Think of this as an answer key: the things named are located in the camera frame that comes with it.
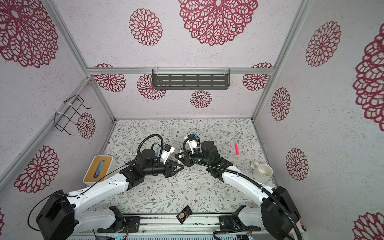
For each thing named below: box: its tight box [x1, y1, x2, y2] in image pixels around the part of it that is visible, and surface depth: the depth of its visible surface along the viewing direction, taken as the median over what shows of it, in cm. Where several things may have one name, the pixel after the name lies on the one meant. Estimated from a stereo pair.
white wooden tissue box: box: [82, 155, 117, 187], surface depth 89 cm
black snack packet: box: [176, 205, 193, 225], surface depth 77 cm
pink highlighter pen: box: [235, 141, 240, 156], surface depth 105 cm
